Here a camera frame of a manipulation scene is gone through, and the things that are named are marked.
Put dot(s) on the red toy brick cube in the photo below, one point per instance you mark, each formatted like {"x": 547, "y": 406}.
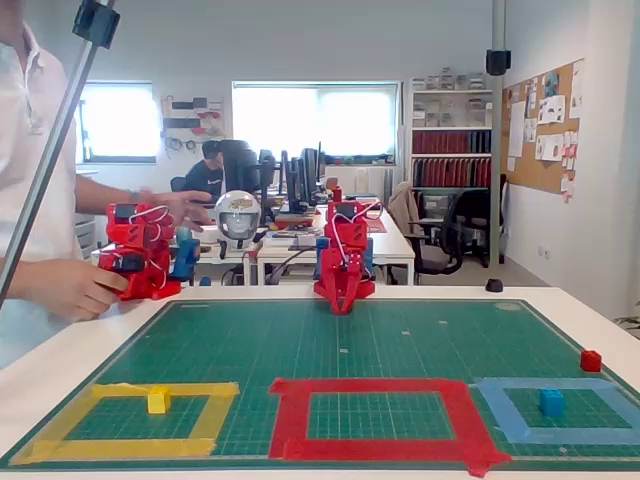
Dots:
{"x": 591, "y": 361}

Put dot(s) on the red printed robot arm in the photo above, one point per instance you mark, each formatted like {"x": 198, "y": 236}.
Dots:
{"x": 350, "y": 232}

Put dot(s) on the person's left forearm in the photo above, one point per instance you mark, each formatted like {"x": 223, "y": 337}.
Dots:
{"x": 105, "y": 192}

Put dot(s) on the red tape square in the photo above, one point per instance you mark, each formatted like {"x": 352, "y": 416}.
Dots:
{"x": 290, "y": 415}

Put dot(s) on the yellow toy brick cube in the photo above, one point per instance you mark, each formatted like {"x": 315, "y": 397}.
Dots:
{"x": 159, "y": 400}

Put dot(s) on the blue toy brick cube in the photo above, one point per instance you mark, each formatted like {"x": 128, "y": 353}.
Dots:
{"x": 551, "y": 403}

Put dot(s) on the blue tape square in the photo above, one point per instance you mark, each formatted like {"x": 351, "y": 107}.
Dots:
{"x": 550, "y": 435}

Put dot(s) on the yellow tape square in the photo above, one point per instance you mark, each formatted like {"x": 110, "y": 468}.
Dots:
{"x": 125, "y": 447}

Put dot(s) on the person's left hand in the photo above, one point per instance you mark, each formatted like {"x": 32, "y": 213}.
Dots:
{"x": 180, "y": 200}

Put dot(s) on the person's right hand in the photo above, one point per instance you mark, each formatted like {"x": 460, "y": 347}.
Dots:
{"x": 70, "y": 290}

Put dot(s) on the blue table clamp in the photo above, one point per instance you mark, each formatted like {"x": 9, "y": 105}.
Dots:
{"x": 321, "y": 243}
{"x": 186, "y": 255}

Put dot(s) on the white office desk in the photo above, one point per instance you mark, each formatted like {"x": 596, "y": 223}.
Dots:
{"x": 395, "y": 250}

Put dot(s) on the green cutting mat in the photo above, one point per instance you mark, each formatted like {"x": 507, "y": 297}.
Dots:
{"x": 350, "y": 345}

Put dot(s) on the red bottle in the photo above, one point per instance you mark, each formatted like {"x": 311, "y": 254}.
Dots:
{"x": 337, "y": 194}

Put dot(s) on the beige jacket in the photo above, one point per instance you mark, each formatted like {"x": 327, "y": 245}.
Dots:
{"x": 402, "y": 205}

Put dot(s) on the black computer monitor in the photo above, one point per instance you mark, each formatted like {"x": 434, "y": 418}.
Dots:
{"x": 311, "y": 170}
{"x": 267, "y": 175}
{"x": 296, "y": 185}

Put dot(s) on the black office chair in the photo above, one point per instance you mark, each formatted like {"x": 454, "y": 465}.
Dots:
{"x": 450, "y": 240}

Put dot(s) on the white motorcycle helmet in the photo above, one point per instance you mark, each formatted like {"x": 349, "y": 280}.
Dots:
{"x": 237, "y": 220}

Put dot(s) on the black high-back chair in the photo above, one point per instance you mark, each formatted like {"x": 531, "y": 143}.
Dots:
{"x": 240, "y": 165}

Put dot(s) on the wide bright window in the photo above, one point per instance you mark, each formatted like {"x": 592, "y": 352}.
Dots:
{"x": 315, "y": 120}

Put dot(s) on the seated person in dark sweater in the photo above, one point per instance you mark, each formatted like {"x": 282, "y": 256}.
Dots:
{"x": 202, "y": 175}

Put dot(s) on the white shelf with red binders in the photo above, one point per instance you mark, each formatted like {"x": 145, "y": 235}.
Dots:
{"x": 450, "y": 142}

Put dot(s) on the vertical aluminium pole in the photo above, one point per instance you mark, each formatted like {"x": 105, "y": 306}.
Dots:
{"x": 497, "y": 150}

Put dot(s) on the wristwatch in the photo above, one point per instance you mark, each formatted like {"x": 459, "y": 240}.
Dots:
{"x": 134, "y": 196}

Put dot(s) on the cork pin board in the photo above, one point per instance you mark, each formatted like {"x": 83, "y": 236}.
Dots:
{"x": 545, "y": 170}

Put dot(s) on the black pole clamp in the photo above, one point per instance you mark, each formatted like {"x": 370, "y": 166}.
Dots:
{"x": 498, "y": 62}
{"x": 96, "y": 22}

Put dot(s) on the small bright window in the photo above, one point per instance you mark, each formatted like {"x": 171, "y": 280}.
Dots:
{"x": 120, "y": 122}

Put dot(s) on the green plant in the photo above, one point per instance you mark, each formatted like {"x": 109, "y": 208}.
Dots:
{"x": 629, "y": 320}

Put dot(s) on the operator in white shirt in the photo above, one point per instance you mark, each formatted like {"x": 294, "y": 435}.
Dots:
{"x": 55, "y": 150}

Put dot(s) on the person in white shirt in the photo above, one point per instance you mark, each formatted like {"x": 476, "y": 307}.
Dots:
{"x": 30, "y": 150}

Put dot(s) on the wall tool board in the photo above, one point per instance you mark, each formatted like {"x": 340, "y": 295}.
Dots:
{"x": 192, "y": 122}

